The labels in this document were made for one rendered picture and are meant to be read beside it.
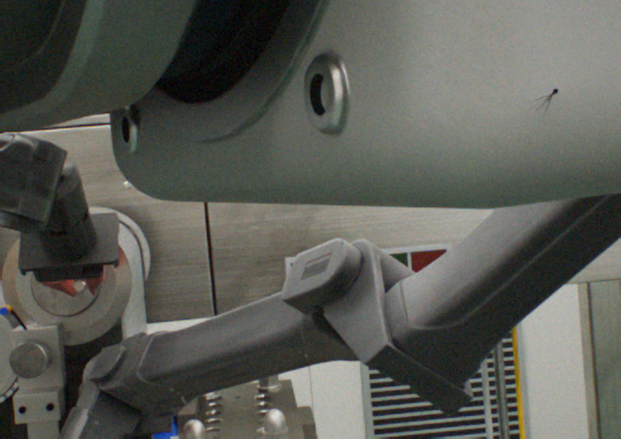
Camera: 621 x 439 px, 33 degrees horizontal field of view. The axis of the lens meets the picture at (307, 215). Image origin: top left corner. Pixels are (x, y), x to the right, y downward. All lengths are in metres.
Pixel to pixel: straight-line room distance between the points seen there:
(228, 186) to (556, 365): 3.99
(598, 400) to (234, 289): 0.67
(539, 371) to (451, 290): 3.49
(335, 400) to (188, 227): 2.51
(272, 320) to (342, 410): 3.21
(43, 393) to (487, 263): 0.69
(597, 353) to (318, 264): 1.16
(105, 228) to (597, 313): 0.97
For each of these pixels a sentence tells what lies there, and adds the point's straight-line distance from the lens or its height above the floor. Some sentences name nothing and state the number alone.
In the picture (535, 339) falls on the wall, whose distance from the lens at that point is 4.11.
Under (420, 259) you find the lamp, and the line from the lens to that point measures 1.59.
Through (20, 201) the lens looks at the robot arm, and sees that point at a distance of 0.96.
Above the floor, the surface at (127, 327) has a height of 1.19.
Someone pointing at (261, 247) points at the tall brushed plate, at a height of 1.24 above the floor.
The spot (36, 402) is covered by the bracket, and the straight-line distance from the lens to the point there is 1.22.
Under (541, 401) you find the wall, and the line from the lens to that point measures 4.16.
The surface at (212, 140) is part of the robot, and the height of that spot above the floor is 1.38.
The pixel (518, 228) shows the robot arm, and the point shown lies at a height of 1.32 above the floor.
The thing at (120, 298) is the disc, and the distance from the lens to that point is 1.25.
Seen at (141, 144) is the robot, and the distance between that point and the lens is 0.20.
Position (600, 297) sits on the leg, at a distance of 1.84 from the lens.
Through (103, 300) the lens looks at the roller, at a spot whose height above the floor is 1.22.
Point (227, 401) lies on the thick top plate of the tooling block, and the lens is 1.53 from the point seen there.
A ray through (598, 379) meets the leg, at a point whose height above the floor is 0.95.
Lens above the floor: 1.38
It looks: 4 degrees down
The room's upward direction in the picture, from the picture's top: 5 degrees counter-clockwise
